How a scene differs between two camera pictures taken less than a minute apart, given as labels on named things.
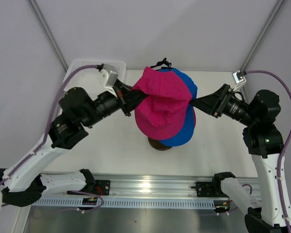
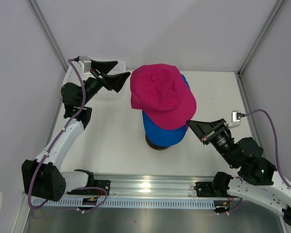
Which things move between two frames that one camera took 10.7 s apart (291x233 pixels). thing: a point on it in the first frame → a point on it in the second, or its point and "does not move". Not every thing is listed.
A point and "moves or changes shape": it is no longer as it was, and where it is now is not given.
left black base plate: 95,187 does not move
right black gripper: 215,104 → 206,131
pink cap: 162,114 moves or changes shape
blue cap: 182,139 → 161,136
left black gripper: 130,99 → 115,81
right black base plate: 209,189 does not move
